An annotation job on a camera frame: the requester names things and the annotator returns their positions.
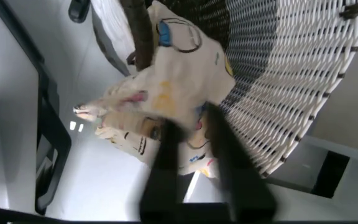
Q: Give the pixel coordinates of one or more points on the cream printed garment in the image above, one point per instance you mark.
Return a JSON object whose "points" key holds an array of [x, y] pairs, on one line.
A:
{"points": [[179, 77]]}

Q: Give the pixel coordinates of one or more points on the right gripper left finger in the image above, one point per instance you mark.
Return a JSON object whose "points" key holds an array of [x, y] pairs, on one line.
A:
{"points": [[163, 174]]}

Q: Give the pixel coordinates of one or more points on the white laundry basket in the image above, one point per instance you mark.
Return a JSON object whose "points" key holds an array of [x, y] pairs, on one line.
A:
{"points": [[291, 77]]}

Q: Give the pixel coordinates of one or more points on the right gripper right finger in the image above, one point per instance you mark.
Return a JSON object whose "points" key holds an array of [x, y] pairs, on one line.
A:
{"points": [[241, 180]]}

